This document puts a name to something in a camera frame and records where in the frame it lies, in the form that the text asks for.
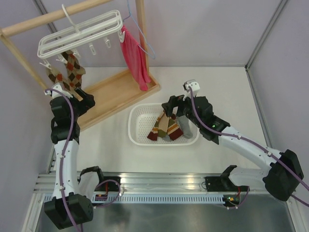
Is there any argyle patterned sock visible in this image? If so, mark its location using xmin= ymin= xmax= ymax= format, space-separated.
xmin=45 ymin=67 xmax=63 ymax=84
xmin=61 ymin=50 xmax=86 ymax=92

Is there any blue wire hanger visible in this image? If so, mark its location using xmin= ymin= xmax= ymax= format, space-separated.
xmin=122 ymin=0 xmax=156 ymax=59

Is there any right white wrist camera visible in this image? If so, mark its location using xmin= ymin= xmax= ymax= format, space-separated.
xmin=183 ymin=79 xmax=200 ymax=100

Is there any beige striped sock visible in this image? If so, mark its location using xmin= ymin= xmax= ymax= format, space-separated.
xmin=147 ymin=111 xmax=169 ymax=141
xmin=167 ymin=114 xmax=183 ymax=141

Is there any white clip sock hanger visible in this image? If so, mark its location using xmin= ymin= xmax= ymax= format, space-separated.
xmin=37 ymin=5 xmax=125 ymax=69

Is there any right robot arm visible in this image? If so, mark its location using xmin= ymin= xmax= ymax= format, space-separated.
xmin=162 ymin=95 xmax=309 ymax=201

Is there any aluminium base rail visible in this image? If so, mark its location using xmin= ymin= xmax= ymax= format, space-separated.
xmin=33 ymin=171 xmax=273 ymax=194

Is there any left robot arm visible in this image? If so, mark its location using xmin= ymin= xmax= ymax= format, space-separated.
xmin=44 ymin=84 xmax=106 ymax=232

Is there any wooden clothes rack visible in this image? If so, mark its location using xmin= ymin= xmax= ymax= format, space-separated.
xmin=0 ymin=0 xmax=160 ymax=130

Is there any grey sock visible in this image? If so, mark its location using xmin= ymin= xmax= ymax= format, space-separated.
xmin=162 ymin=135 xmax=171 ymax=142
xmin=178 ymin=116 xmax=193 ymax=139

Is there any pink towel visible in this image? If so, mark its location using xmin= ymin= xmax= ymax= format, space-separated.
xmin=120 ymin=26 xmax=151 ymax=91

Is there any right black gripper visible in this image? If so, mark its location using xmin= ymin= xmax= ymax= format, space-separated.
xmin=162 ymin=91 xmax=203 ymax=129

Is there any white perforated plastic basket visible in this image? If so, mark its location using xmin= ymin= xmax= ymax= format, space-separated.
xmin=128 ymin=103 xmax=199 ymax=146

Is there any white cable duct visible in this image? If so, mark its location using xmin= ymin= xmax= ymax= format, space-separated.
xmin=91 ymin=195 xmax=224 ymax=204

